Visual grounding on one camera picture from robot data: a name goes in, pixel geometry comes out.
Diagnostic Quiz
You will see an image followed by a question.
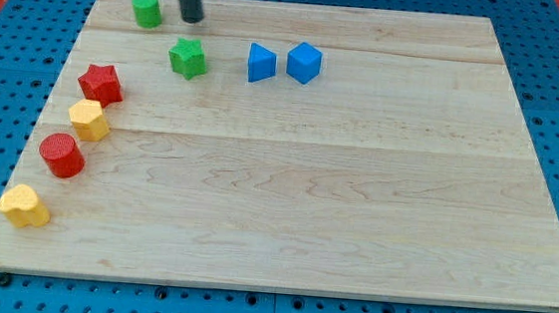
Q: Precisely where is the green cylinder block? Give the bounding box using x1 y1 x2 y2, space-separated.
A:
132 0 162 28

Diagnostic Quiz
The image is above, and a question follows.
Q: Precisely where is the green star block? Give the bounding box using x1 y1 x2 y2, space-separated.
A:
168 38 207 81

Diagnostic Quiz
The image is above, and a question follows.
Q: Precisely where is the yellow hexagon block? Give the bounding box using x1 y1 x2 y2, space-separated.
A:
68 99 110 142

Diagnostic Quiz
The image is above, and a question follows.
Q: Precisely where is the red cylinder block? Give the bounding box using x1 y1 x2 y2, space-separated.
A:
39 133 85 178

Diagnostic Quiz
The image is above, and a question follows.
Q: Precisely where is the blue cube block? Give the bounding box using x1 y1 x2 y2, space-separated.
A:
286 42 323 85

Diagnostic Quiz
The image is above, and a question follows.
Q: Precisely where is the red star block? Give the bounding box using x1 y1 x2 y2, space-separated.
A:
78 65 124 108

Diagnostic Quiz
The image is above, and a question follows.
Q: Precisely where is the blue triangle block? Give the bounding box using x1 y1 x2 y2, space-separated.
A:
247 43 277 83

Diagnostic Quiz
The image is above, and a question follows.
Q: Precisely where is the yellow heart block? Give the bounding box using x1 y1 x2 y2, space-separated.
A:
0 184 51 228

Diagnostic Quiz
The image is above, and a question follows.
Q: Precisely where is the light wooden board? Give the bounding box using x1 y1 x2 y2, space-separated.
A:
0 0 559 312

